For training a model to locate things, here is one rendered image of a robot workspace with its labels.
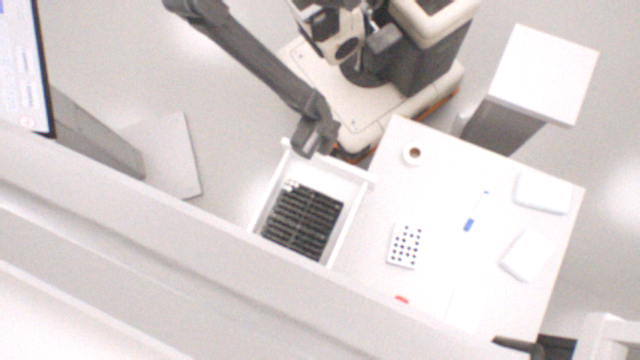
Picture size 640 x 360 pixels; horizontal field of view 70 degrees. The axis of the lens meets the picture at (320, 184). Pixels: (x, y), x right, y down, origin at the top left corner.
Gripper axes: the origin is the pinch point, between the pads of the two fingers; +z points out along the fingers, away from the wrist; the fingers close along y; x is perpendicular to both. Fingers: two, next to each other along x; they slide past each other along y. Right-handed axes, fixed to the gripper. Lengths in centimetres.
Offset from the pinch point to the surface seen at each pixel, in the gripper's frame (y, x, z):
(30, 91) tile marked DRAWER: 22, -80, -11
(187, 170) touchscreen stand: 10, -73, 86
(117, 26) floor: -46, -150, 87
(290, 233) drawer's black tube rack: 26.2, 1.7, 3.1
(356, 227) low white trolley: 14.9, 17.0, 14.1
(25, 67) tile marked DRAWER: 17, -85, -12
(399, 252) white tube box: 16.5, 31.6, 14.0
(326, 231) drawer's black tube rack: 21.9, 10.9, 0.2
